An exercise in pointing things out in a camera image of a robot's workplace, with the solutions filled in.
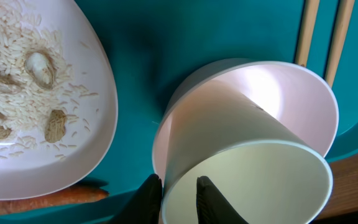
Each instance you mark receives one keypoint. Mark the orange carrot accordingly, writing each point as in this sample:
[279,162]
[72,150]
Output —
[72,195]

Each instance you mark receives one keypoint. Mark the white paper cup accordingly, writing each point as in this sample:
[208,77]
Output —
[265,172]

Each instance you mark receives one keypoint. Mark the teal serving tray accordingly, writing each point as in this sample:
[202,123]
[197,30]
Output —
[153,46]

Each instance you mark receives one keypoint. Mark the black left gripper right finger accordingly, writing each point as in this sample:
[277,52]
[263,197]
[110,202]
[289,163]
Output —
[212,207]

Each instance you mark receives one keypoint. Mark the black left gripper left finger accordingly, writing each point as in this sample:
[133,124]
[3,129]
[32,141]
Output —
[144,206]

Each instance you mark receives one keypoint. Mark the peanut shells and rice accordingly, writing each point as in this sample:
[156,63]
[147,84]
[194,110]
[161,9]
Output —
[40,102]

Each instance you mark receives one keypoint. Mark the pink small bowl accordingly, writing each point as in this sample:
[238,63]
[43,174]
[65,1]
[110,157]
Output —
[297,97]

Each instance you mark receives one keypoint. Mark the pink plate with food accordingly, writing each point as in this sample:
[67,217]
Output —
[42,175]

